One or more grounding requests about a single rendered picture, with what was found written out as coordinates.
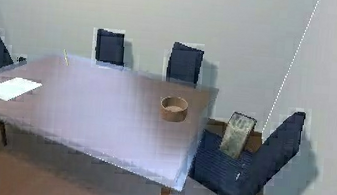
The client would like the brown round bowl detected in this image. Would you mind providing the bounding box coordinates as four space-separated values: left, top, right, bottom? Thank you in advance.
159 95 191 124

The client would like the brown wooden dining table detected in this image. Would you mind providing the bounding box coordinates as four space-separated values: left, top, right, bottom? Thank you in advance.
0 49 221 195

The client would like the white flat sheet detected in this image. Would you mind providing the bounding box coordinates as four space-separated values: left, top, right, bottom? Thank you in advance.
0 75 44 104

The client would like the thin yellow pencil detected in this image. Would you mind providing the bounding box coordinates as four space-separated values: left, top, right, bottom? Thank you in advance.
62 48 71 68

